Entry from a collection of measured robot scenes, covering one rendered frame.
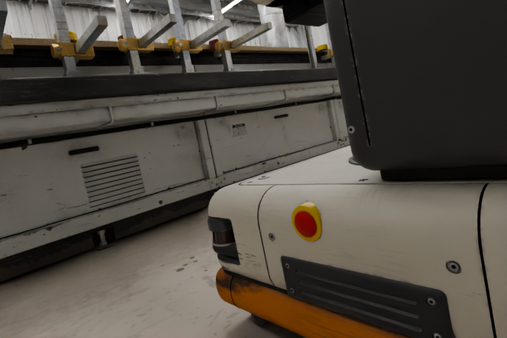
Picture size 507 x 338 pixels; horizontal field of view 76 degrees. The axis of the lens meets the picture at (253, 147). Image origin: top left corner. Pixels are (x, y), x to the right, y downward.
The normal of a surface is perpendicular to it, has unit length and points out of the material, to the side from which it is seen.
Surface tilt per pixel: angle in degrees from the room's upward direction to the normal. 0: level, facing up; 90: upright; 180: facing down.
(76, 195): 90
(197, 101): 90
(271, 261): 90
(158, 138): 90
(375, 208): 51
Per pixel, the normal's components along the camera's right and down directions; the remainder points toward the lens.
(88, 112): 0.66, -0.09
